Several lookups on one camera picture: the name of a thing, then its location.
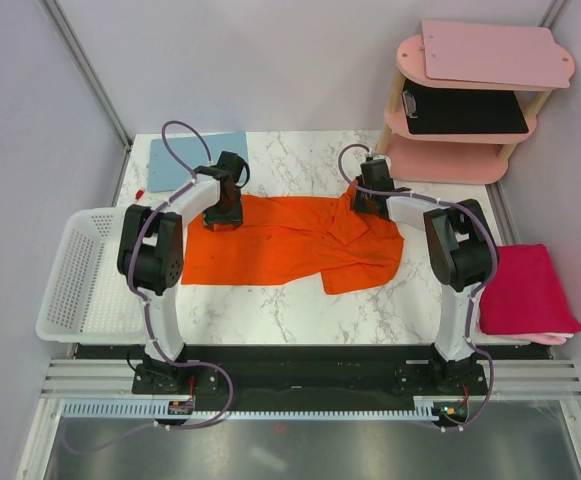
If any orange t shirt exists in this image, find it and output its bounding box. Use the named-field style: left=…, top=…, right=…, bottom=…
left=182, top=188, right=405, bottom=295

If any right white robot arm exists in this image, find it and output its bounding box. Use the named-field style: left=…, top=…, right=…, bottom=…
left=353, top=155, right=499, bottom=394

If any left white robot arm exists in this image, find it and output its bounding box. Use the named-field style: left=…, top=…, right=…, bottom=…
left=117, top=151, right=250, bottom=393

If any blue clipboard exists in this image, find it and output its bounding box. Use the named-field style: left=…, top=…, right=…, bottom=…
left=146, top=132, right=248, bottom=193

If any pink three-tier shelf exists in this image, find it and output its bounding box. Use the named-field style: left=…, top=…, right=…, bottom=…
left=376, top=34, right=552, bottom=185

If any black clipboard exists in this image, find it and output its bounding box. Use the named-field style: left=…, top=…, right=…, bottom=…
left=402, top=79, right=529, bottom=135

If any white plastic basket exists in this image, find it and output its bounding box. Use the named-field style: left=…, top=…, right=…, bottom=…
left=36, top=208, right=148, bottom=345

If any folded magenta t shirt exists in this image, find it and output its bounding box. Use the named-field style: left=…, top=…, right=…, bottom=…
left=479, top=244, right=581, bottom=335

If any pink clipboard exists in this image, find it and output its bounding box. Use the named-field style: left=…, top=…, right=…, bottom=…
left=422, top=19, right=570, bottom=89

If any folded light pink t shirt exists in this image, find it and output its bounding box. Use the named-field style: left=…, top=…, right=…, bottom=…
left=473, top=330, right=574, bottom=346

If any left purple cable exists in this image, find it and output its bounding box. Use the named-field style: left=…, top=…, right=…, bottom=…
left=124, top=119, right=235, bottom=456

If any white slotted cable duct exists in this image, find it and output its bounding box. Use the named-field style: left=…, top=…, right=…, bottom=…
left=61, top=399, right=466, bottom=421

